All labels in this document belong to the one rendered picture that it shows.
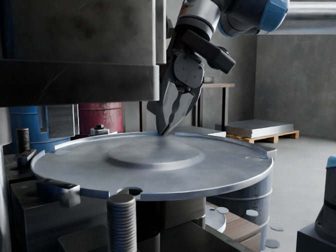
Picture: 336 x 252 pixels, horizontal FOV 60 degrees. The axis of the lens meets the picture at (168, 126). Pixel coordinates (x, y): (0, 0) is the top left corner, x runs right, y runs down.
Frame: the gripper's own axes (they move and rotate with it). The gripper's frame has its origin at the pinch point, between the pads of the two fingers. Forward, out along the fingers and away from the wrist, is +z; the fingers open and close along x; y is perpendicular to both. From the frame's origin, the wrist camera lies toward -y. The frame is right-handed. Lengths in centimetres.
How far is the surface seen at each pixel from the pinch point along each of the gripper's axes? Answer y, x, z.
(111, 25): -17.1, 22.6, -3.6
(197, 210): -15.1, 2.7, 9.9
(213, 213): 33, -62, 18
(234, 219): 28, -68, 17
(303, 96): 205, -411, -175
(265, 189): 38, -101, 1
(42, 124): -10.0, 22.6, 6.2
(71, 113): -11.9, 21.0, 4.2
